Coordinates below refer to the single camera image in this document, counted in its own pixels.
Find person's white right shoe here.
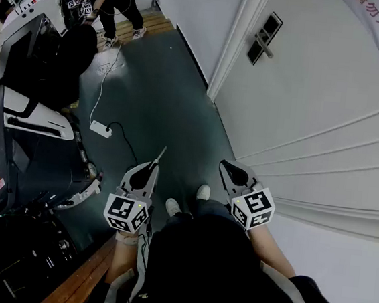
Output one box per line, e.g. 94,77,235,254
196,183,212,201

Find white floor cable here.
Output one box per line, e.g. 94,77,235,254
87,36,125,129

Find black equipment rack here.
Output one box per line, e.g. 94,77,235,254
0,201,85,303

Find grey left backpack strap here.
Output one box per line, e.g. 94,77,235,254
102,239,153,303

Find black power cable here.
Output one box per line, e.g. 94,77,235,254
102,121,143,173

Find wooden slatted platform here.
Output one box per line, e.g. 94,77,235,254
92,5,176,60

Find person's right forearm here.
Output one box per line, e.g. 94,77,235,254
242,220,303,280

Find white power strip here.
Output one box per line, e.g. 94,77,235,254
88,119,115,138

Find person's white left shoe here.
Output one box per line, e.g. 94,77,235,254
164,197,184,219

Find person's left forearm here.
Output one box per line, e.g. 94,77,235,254
104,229,145,287

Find black and white machine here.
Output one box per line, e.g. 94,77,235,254
0,84,112,226

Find white panelled door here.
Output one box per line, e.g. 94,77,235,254
192,0,379,303

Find beige wrist watch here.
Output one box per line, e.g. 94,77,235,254
115,232,140,247

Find black chair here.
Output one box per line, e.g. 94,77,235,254
48,21,101,113

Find person's black shirt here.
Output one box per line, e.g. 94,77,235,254
88,201,353,303

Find grey backpack strap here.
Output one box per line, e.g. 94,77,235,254
102,239,153,303
257,262,343,303

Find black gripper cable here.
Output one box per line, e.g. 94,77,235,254
134,221,154,272

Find grey right backpack strap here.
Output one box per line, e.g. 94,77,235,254
257,262,343,303

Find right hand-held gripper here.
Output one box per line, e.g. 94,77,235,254
213,159,280,233

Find person's white shoe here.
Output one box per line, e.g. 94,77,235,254
164,197,184,219
196,183,212,201

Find person's dark trousers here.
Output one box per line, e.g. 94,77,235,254
168,195,238,225

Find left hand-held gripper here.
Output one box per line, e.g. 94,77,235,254
102,157,161,235

